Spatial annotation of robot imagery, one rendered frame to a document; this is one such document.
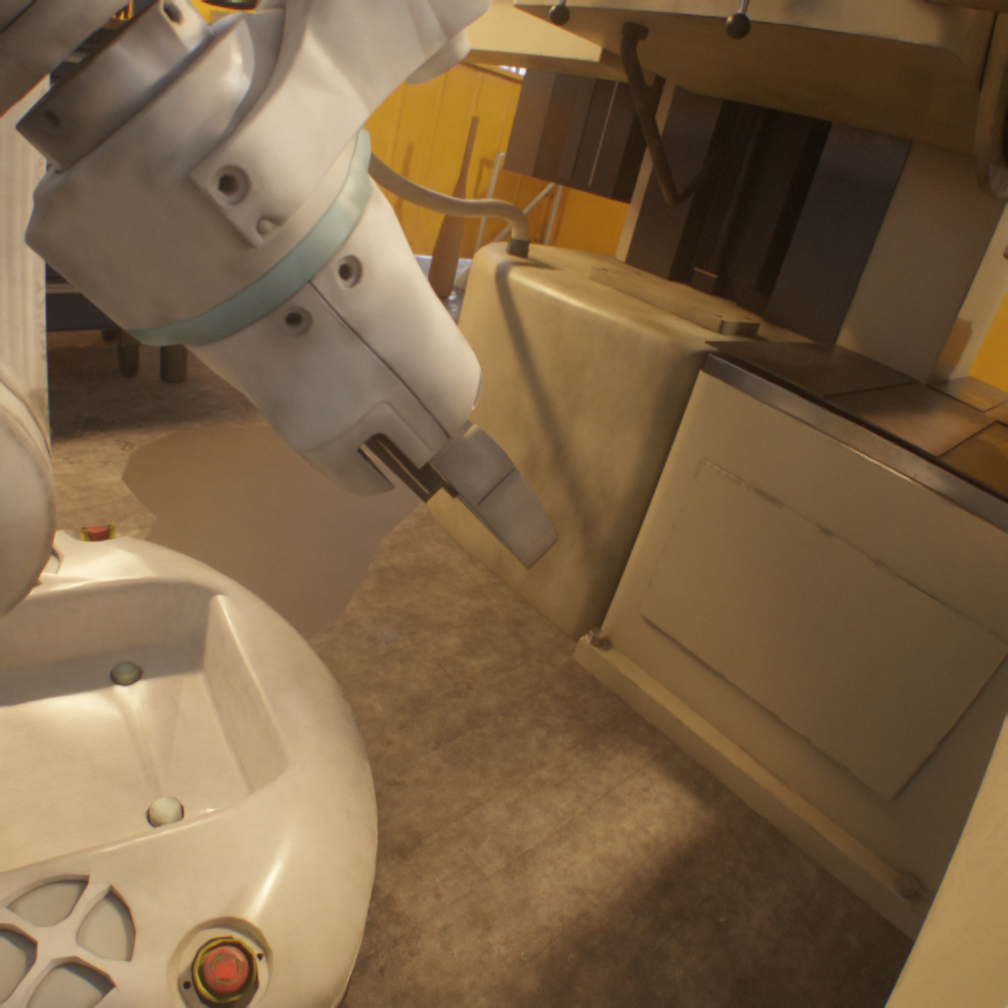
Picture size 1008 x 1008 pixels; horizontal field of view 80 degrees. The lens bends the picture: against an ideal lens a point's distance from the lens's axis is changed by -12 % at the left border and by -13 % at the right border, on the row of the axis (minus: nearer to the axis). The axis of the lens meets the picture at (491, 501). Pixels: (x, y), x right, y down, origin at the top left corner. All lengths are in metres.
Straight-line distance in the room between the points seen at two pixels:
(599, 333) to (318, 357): 1.01
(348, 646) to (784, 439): 0.77
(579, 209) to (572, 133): 2.26
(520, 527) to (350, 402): 0.11
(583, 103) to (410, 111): 1.78
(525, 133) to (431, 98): 1.63
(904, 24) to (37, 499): 0.97
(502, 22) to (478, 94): 2.19
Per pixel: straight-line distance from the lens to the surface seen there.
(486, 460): 0.22
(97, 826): 0.61
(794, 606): 1.05
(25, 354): 0.39
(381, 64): 0.19
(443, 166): 3.91
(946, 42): 0.97
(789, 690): 1.11
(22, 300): 0.38
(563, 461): 1.24
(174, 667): 0.72
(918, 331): 1.58
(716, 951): 1.02
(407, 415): 0.18
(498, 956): 0.91
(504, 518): 0.24
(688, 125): 1.86
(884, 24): 1.00
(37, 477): 0.36
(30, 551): 0.38
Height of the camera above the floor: 0.80
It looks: 28 degrees down
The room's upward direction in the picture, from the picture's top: 15 degrees clockwise
